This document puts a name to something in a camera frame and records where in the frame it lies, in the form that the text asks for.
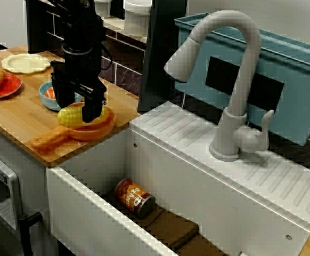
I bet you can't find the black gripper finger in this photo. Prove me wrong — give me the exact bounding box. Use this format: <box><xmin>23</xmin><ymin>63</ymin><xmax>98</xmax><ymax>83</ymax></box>
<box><xmin>51</xmin><ymin>76</ymin><xmax>76</xmax><ymax>109</ymax></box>
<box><xmin>81</xmin><ymin>93</ymin><xmax>107</xmax><ymax>123</ymax></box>

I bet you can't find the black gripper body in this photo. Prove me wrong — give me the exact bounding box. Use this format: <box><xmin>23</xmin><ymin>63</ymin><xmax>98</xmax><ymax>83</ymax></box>
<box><xmin>50</xmin><ymin>52</ymin><xmax>108</xmax><ymax>101</ymax></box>

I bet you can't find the yellow toy corn cob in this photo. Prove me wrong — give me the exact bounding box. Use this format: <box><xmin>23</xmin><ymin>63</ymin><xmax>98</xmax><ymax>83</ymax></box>
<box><xmin>56</xmin><ymin>105</ymin><xmax>110</xmax><ymax>128</ymax></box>

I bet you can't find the light blue bowl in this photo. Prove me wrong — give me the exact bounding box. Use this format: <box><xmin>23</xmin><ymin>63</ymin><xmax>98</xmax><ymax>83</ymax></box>
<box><xmin>39</xmin><ymin>81</ymin><xmax>84</xmax><ymax>111</ymax></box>

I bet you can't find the orange toy frying pan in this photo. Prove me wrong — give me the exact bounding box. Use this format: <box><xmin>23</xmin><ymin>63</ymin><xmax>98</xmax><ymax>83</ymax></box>
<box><xmin>30</xmin><ymin>101</ymin><xmax>116</xmax><ymax>153</ymax></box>

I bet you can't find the cream scalloped plate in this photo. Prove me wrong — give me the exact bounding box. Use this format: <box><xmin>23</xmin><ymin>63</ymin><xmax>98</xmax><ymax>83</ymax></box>
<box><xmin>1</xmin><ymin>53</ymin><xmax>52</xmax><ymax>75</ymax></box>

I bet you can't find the red plate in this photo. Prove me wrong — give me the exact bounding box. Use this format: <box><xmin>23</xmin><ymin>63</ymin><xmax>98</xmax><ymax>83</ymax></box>
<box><xmin>0</xmin><ymin>72</ymin><xmax>22</xmax><ymax>100</ymax></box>

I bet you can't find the long wooden countertop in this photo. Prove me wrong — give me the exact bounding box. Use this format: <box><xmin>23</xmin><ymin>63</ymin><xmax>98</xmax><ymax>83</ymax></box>
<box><xmin>0</xmin><ymin>44</ymin><xmax>142</xmax><ymax>168</ymax></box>

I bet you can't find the black upright panel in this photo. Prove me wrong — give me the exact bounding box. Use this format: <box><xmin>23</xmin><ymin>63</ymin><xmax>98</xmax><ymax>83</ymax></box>
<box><xmin>26</xmin><ymin>0</ymin><xmax>65</xmax><ymax>54</ymax></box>

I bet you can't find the labelled white canister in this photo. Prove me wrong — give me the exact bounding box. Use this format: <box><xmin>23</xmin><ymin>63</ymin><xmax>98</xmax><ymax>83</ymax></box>
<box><xmin>94</xmin><ymin>0</ymin><xmax>115</xmax><ymax>19</ymax></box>

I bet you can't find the plain white canister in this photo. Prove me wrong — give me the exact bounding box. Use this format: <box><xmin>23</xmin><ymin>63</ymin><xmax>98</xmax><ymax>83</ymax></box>
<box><xmin>123</xmin><ymin>0</ymin><xmax>153</xmax><ymax>37</ymax></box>

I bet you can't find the white kitchen cabinet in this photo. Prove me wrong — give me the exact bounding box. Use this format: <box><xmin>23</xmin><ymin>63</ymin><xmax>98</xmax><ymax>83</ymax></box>
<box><xmin>0</xmin><ymin>117</ymin><xmax>52</xmax><ymax>256</ymax></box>

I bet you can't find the orange beans can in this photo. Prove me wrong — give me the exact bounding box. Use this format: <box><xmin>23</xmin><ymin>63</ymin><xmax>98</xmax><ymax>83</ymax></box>
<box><xmin>113</xmin><ymin>178</ymin><xmax>156</xmax><ymax>219</ymax></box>

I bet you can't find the grey dishwasher panel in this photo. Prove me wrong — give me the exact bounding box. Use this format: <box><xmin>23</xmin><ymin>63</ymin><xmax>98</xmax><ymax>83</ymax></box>
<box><xmin>0</xmin><ymin>148</ymin><xmax>25</xmax><ymax>256</ymax></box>

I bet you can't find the black rectangular label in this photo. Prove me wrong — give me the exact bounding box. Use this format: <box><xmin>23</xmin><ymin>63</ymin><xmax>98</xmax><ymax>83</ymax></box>
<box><xmin>205</xmin><ymin>55</ymin><xmax>285</xmax><ymax>113</ymax></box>

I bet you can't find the brown cloth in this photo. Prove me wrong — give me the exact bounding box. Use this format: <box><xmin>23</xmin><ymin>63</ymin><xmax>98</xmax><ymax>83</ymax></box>
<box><xmin>103</xmin><ymin>196</ymin><xmax>241</xmax><ymax>256</ymax></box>

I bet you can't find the white sink basin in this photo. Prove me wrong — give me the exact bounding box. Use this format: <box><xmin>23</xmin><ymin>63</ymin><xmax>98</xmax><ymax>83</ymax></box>
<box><xmin>46</xmin><ymin>100</ymin><xmax>310</xmax><ymax>256</ymax></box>

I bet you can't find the grey toy faucet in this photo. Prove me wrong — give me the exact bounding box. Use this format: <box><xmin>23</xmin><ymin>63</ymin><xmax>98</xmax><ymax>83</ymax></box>
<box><xmin>163</xmin><ymin>10</ymin><xmax>275</xmax><ymax>163</ymax></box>

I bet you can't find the teal plastic bin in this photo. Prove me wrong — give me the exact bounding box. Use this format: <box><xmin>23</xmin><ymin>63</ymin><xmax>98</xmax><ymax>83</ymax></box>
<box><xmin>174</xmin><ymin>12</ymin><xmax>310</xmax><ymax>147</ymax></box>

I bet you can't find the black angled post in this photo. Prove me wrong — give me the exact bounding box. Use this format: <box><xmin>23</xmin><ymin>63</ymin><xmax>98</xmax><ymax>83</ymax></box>
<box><xmin>137</xmin><ymin>0</ymin><xmax>189</xmax><ymax>113</ymax></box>

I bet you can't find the black cabinet handle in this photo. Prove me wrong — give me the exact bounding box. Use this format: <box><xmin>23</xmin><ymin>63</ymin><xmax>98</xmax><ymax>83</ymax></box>
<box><xmin>18</xmin><ymin>212</ymin><xmax>43</xmax><ymax>256</ymax></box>

